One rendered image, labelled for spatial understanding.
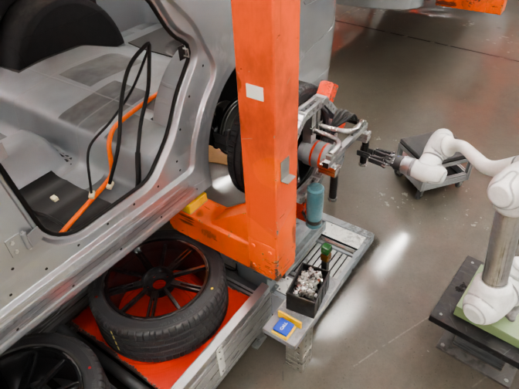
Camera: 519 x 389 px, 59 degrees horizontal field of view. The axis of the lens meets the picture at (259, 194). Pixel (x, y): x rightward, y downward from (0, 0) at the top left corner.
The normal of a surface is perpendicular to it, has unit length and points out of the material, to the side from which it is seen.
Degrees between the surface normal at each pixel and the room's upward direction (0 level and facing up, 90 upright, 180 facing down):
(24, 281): 92
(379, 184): 0
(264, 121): 90
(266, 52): 90
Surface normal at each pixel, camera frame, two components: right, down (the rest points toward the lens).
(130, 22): 0.82, 0.34
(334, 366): -0.04, -0.77
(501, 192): -0.83, 0.32
